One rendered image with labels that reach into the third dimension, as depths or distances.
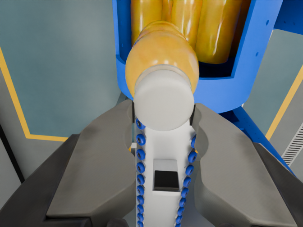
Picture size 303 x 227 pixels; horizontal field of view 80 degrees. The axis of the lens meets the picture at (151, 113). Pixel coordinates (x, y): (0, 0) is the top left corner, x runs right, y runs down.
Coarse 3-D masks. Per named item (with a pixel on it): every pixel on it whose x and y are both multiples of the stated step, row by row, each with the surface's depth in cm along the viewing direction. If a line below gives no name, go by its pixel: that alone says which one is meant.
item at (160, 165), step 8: (160, 160) 77; (168, 160) 77; (176, 160) 77; (160, 168) 73; (168, 168) 73; (176, 168) 73; (160, 176) 68; (168, 176) 68; (176, 176) 68; (152, 184) 67; (160, 184) 65; (168, 184) 65; (176, 184) 65; (152, 192) 65; (160, 192) 65; (168, 192) 65; (176, 192) 64
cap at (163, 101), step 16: (144, 80) 11; (160, 80) 10; (176, 80) 11; (144, 96) 11; (160, 96) 11; (176, 96) 11; (192, 96) 11; (144, 112) 12; (160, 112) 12; (176, 112) 12; (192, 112) 12; (160, 128) 12
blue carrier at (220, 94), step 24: (120, 0) 35; (264, 0) 23; (120, 24) 37; (264, 24) 25; (120, 48) 38; (240, 48) 25; (264, 48) 29; (120, 72) 33; (216, 72) 46; (240, 72) 27; (216, 96) 28; (240, 96) 31
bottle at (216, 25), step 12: (204, 0) 31; (216, 0) 30; (228, 0) 29; (240, 0) 30; (204, 12) 32; (216, 12) 30; (228, 12) 30; (204, 24) 32; (216, 24) 31; (228, 24) 31; (204, 36) 33; (216, 36) 32; (228, 36) 32; (204, 48) 34; (216, 48) 33; (228, 48) 34; (204, 60) 35; (216, 60) 34
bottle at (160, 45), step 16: (144, 32) 19; (160, 32) 15; (176, 32) 18; (144, 48) 14; (160, 48) 13; (176, 48) 13; (192, 48) 15; (128, 64) 15; (144, 64) 13; (160, 64) 12; (176, 64) 13; (192, 64) 14; (128, 80) 15; (192, 80) 14
